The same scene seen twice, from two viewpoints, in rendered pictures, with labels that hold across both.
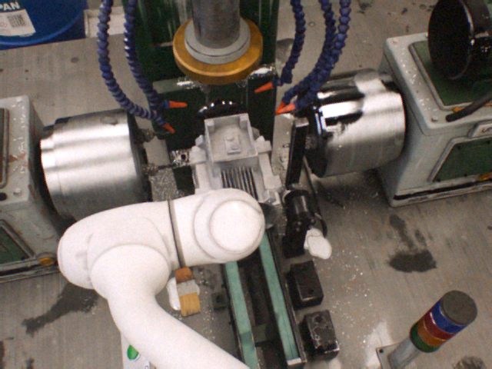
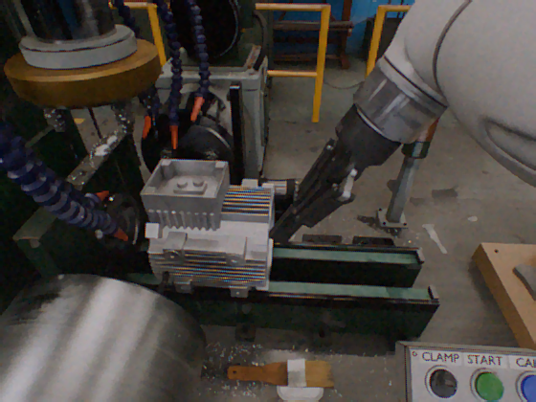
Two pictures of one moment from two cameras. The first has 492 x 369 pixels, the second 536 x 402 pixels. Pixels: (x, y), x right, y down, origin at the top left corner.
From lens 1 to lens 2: 0.85 m
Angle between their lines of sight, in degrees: 48
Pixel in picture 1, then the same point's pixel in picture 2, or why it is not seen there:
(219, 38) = (105, 11)
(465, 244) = (304, 162)
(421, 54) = (188, 63)
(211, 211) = not seen: outside the picture
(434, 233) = (292, 172)
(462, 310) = not seen: hidden behind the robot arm
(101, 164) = (124, 348)
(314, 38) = not seen: hidden behind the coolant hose
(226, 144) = (189, 189)
